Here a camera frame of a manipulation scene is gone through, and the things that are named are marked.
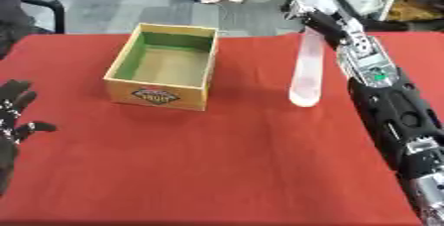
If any tall pale pink bottle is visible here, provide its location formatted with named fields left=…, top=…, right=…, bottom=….
left=285, top=0, right=340, bottom=109

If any yellow-brown bag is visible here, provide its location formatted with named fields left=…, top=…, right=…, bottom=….
left=385, top=0, right=444, bottom=23

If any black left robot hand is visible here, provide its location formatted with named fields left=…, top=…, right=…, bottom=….
left=0, top=78, right=59, bottom=198

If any black chair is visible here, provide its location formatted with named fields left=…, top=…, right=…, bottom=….
left=0, top=0, right=68, bottom=59

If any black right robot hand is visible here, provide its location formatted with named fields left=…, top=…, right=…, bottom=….
left=282, top=0, right=356, bottom=52

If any cardboard box with green inside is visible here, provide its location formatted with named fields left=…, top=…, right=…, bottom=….
left=102, top=22, right=222, bottom=112

